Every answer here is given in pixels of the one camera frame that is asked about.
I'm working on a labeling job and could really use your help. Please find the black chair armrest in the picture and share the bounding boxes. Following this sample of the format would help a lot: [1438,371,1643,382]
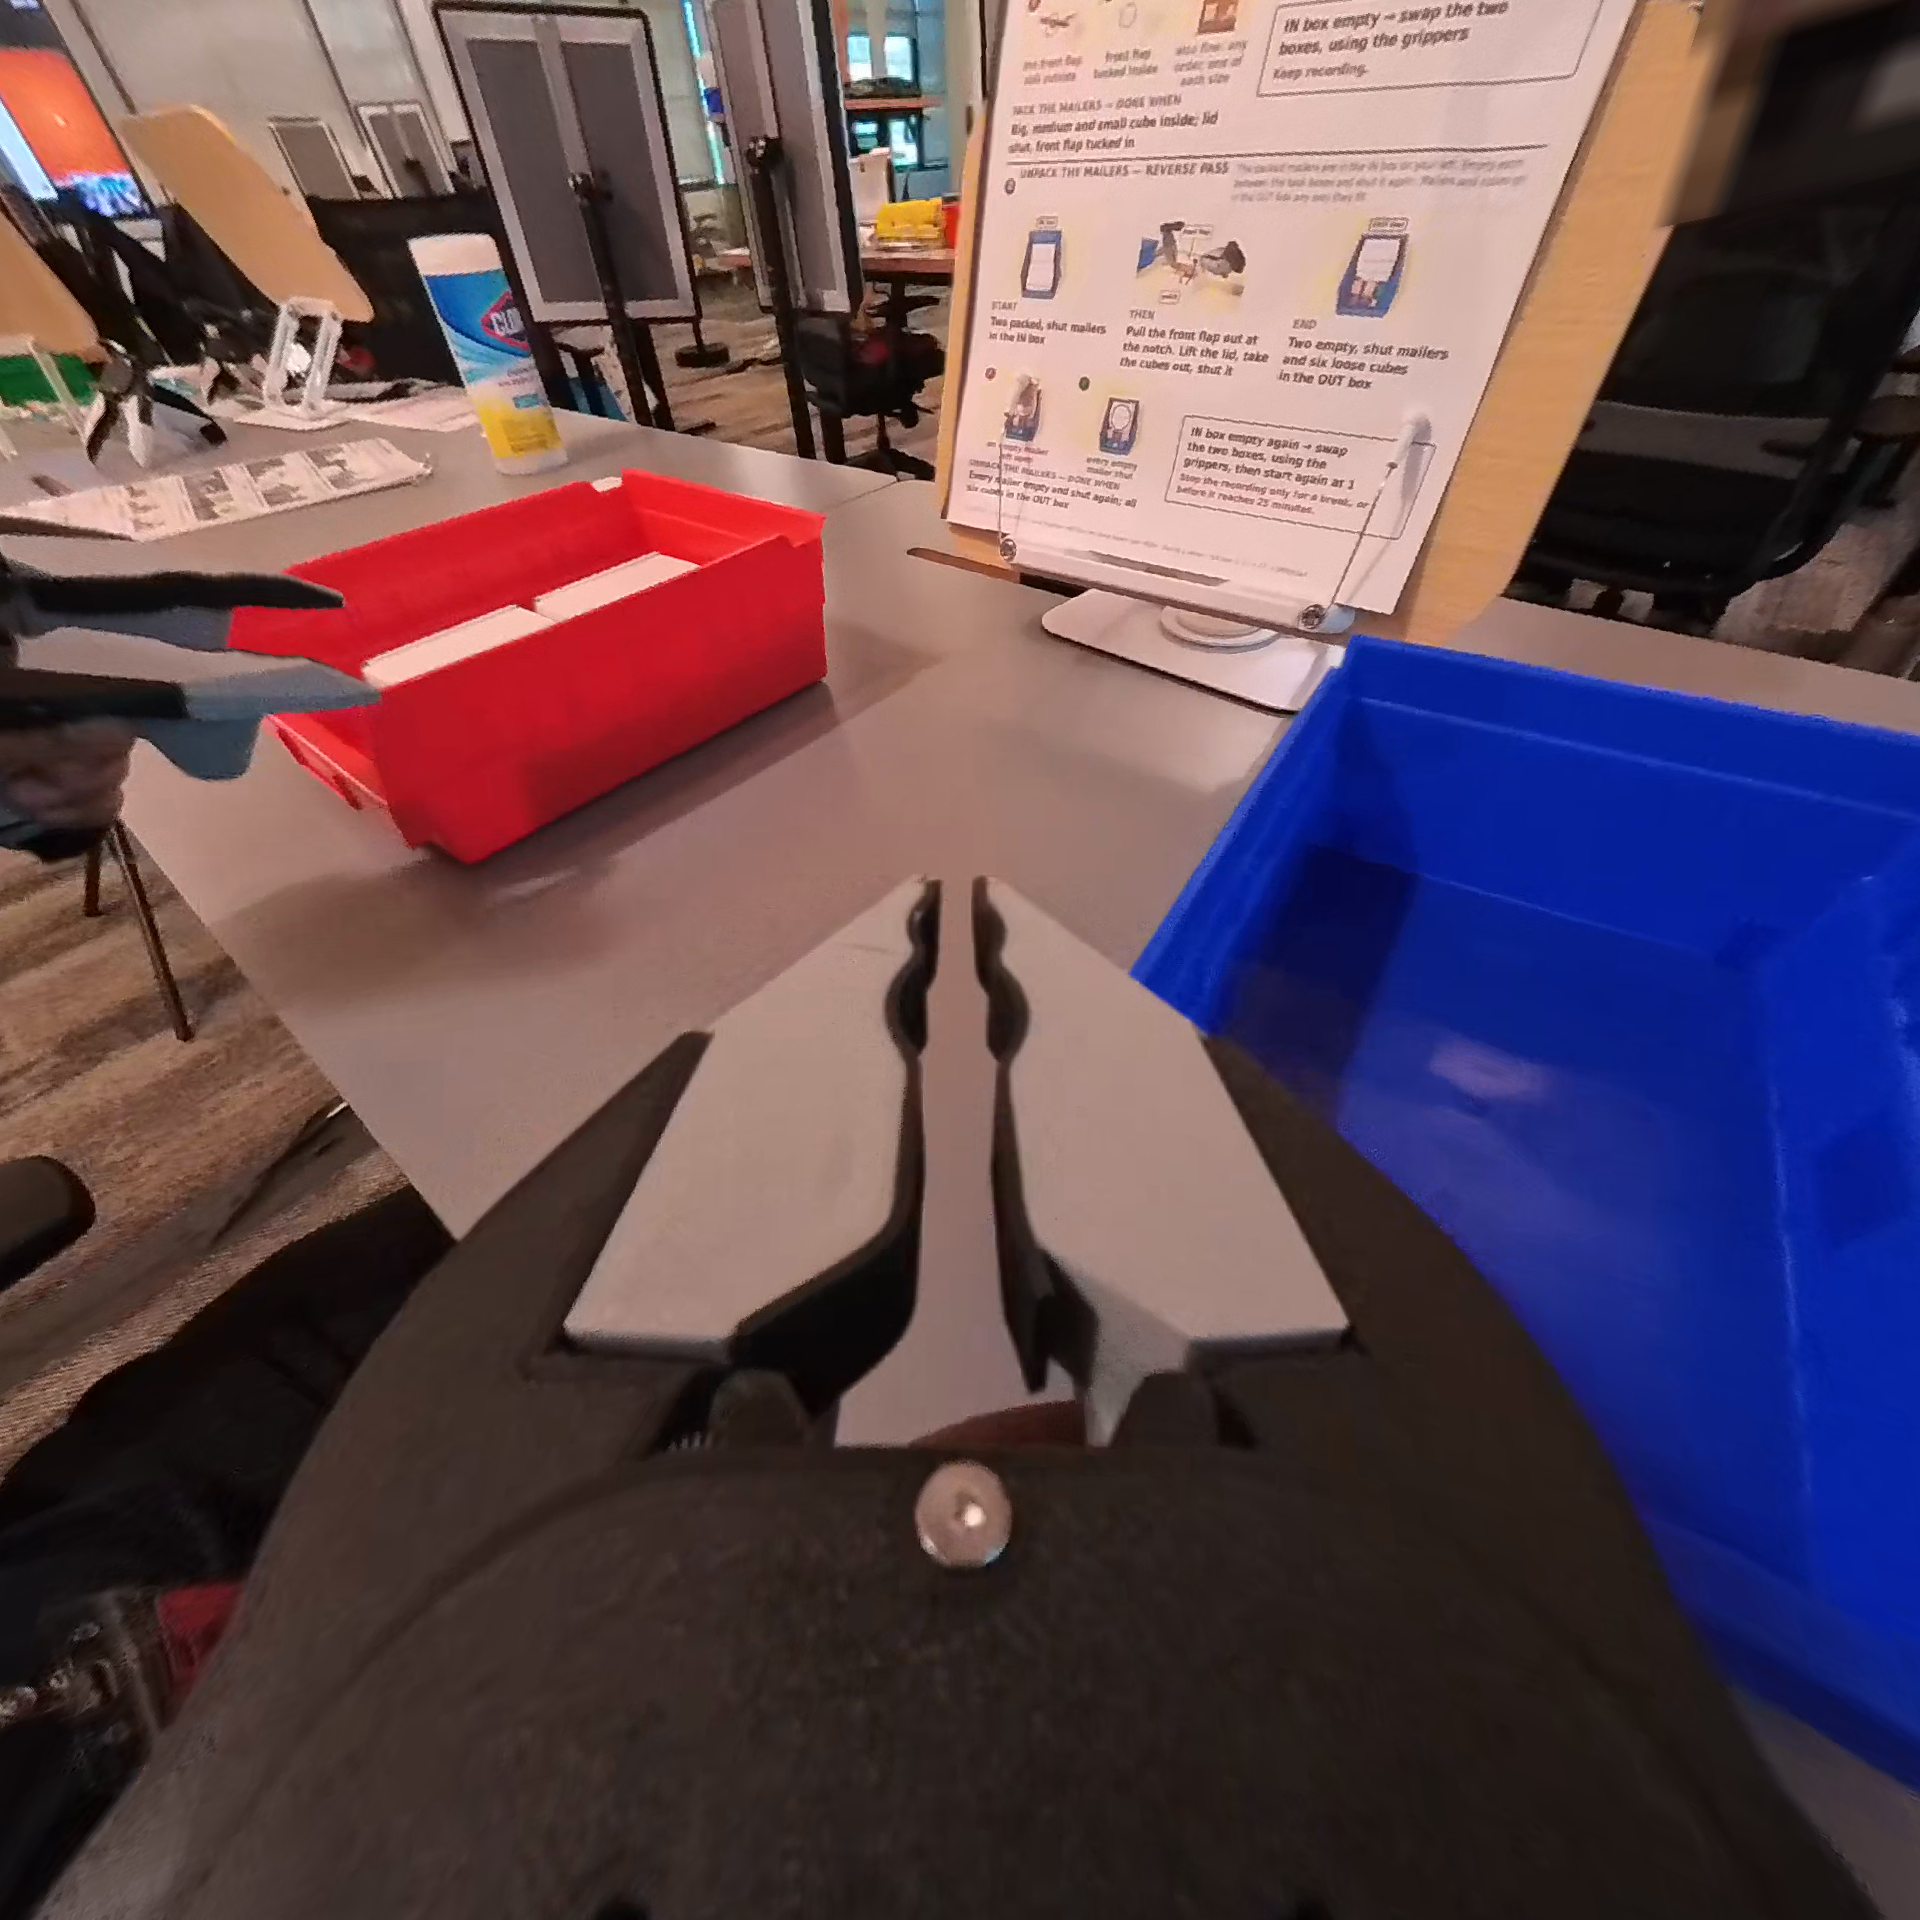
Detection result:
[0,1154,96,1292]

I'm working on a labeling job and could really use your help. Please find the black office chair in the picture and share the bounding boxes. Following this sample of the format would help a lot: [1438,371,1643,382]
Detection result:
[785,292,942,471]
[1514,195,1920,607]

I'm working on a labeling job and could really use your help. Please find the spare hand-held gripper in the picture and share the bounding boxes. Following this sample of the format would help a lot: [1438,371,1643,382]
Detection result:
[82,343,230,462]

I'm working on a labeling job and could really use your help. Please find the printed instruction sheet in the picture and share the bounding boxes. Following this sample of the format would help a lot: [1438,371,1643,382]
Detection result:
[944,0,1646,621]

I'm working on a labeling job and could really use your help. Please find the printed paper sheets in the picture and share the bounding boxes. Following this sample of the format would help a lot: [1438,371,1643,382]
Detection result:
[25,439,437,545]

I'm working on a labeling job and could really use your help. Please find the red plastic bin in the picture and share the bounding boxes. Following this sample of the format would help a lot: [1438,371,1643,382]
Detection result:
[261,468,830,869]

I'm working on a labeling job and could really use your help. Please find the grey panel on tripod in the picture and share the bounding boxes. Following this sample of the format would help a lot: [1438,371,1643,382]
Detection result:
[431,0,704,431]
[701,0,867,460]

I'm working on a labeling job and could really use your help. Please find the white metal document stand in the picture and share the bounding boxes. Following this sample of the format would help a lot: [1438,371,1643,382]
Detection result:
[261,296,350,410]
[906,546,1352,717]

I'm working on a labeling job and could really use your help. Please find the wooden backing board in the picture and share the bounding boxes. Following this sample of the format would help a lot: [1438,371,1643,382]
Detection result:
[1393,0,1715,651]
[115,105,376,327]

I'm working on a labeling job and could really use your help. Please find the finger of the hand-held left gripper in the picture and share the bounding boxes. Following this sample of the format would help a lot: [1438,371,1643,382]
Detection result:
[0,566,348,657]
[0,661,385,783]

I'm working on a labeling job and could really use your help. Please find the disinfecting wipes canister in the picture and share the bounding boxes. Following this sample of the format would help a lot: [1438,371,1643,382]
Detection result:
[407,232,573,481]

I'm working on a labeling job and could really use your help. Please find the blue plastic bin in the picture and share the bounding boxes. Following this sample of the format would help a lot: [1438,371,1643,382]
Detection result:
[1131,632,1920,1790]

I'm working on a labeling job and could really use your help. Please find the wall display screen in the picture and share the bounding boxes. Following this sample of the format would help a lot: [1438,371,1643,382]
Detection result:
[0,45,156,205]

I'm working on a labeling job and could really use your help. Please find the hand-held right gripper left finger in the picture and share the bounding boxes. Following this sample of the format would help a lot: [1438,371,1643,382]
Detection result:
[561,877,942,1420]

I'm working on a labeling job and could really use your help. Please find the white cardboard mailer box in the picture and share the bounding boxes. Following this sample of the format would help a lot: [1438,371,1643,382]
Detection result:
[364,604,559,691]
[531,555,701,624]

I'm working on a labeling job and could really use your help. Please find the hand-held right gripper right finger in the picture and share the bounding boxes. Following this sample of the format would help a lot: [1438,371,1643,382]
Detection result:
[972,877,1352,1446]

